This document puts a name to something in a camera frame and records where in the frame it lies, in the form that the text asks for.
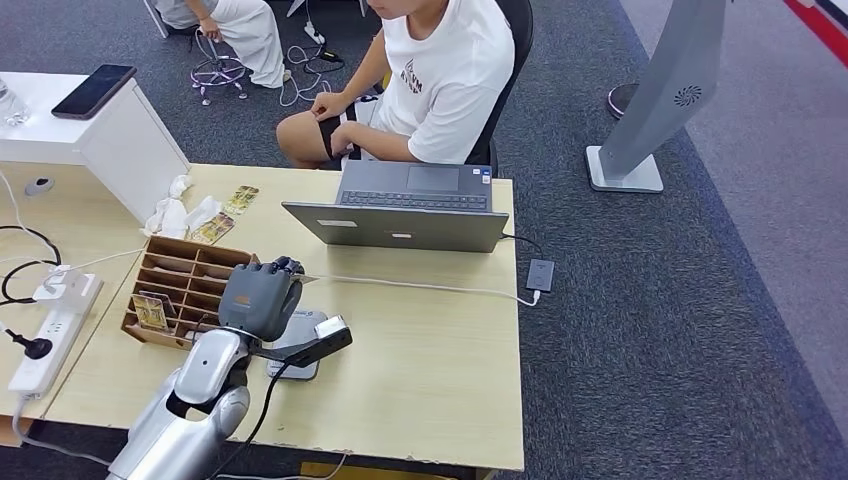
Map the person's right hand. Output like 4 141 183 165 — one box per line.
309 91 347 123

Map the person's left hand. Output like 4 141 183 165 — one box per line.
329 122 364 160

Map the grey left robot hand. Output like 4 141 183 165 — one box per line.
218 256 307 344

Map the grey card reader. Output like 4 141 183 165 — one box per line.
266 307 331 382

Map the patterned room key card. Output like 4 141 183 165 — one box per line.
131 294 171 333

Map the wooden card organizer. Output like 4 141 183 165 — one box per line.
120 235 261 351

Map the patterned yellow card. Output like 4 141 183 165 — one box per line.
223 185 261 217
188 211 236 246

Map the dark card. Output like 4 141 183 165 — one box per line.
139 290 179 321

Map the background person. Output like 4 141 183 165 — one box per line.
153 0 293 89

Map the grey laptop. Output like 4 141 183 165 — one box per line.
281 158 511 255

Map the metal stool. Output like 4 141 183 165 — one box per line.
162 23 252 107

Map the crumpled white tissue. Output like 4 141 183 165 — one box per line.
140 174 193 241

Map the white charger plug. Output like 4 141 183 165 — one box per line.
33 264 102 317

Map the black office chair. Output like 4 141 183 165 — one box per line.
463 0 535 179

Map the white cabinet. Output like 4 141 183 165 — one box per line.
0 70 191 227

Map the black plug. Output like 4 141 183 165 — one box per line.
3 327 54 361

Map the black smartphone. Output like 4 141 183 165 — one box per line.
50 63 138 122

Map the black power adapter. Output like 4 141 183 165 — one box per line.
525 258 556 294

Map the round black base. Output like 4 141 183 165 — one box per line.
606 82 641 122

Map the clear water bottle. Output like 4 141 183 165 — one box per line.
0 78 32 129

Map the grey kiosk stand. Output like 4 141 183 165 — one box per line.
585 0 730 195

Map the white floor cable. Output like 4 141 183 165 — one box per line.
278 42 336 109

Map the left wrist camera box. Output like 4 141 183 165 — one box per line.
250 315 354 370

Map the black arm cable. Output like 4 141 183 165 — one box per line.
208 360 293 480

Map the white charging cable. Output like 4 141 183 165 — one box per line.
42 248 543 309

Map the white frame leg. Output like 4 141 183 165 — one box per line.
142 0 171 40

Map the black laptop power cable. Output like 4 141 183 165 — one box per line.
500 231 546 261

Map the thin white cable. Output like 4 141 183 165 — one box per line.
0 168 61 266

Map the white power strip cord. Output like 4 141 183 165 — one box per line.
11 396 111 468

